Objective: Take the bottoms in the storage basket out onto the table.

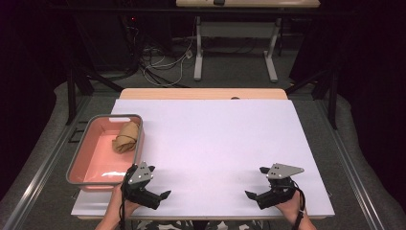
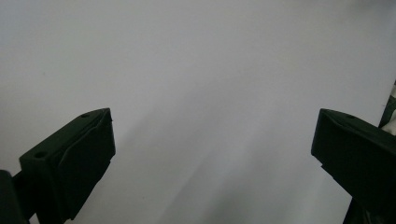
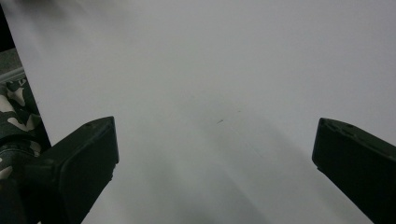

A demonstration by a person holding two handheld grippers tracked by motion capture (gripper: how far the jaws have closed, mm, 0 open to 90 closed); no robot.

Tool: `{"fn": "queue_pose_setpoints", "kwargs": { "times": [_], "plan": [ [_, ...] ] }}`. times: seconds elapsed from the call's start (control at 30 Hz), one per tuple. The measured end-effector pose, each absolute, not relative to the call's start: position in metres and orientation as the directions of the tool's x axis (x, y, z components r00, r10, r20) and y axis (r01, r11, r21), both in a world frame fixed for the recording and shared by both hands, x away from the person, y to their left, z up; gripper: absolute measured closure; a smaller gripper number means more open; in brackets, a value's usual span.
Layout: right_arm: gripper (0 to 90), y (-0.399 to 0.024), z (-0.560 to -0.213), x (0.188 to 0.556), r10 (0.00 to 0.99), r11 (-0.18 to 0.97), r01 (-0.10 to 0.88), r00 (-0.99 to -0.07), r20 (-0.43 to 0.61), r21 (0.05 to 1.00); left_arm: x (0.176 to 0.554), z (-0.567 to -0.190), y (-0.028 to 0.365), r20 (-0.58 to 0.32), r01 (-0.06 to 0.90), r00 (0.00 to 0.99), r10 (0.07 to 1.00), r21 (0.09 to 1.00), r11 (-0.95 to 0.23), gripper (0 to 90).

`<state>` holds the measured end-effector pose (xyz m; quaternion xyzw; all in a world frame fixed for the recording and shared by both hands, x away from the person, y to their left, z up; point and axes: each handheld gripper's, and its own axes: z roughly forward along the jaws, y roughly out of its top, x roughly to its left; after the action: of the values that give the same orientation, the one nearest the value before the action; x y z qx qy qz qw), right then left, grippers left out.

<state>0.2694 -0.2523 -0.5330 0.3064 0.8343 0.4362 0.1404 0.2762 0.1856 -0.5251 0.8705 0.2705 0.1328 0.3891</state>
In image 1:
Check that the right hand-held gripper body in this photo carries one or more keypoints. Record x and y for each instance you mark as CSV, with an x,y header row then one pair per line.
x,y
281,185

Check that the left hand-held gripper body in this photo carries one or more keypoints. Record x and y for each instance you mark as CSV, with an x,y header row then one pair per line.
x,y
140,179

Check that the tan pants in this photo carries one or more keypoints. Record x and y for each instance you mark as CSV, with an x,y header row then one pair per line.
x,y
127,137

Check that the pink basin with grey rim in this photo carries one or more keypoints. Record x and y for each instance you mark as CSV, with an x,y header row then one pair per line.
x,y
102,159

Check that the person's right hand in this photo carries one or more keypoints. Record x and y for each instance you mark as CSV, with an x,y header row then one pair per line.
x,y
293,211

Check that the person's left hand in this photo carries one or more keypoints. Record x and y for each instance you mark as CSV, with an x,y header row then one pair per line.
x,y
117,206

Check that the person's patterned clothing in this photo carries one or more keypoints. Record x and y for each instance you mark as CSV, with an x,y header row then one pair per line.
x,y
166,226

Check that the black metal stand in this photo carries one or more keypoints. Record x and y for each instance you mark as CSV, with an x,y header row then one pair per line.
x,y
333,102
71,96

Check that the black equipment with red light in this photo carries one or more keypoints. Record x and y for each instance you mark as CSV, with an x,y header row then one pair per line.
x,y
105,41

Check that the desk with white legs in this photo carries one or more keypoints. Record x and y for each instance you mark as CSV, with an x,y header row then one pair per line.
x,y
255,3

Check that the dark object on desk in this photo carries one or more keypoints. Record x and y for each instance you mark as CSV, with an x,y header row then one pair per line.
x,y
219,2

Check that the metal floor rail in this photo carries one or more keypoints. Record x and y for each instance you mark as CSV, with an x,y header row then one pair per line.
x,y
41,174
354,182

